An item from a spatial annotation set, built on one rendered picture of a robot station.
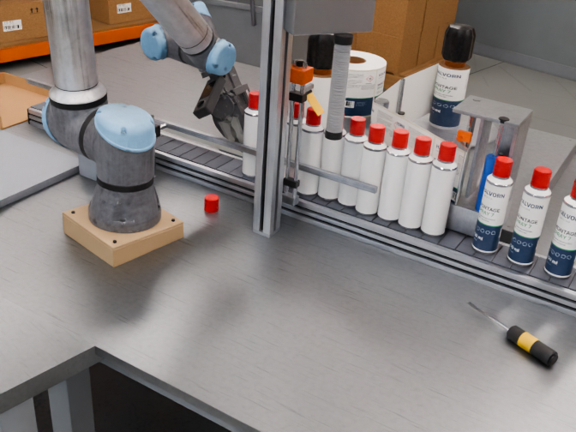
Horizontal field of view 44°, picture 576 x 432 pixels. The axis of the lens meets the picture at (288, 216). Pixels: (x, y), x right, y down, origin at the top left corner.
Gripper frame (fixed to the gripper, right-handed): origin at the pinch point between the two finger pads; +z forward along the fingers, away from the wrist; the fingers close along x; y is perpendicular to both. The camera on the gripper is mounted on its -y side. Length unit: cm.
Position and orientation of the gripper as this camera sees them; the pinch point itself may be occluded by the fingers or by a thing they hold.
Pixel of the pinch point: (241, 148)
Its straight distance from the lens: 172.8
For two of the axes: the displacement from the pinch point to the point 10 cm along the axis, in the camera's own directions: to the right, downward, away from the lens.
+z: 3.7, 9.1, 2.1
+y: 5.2, -3.9, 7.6
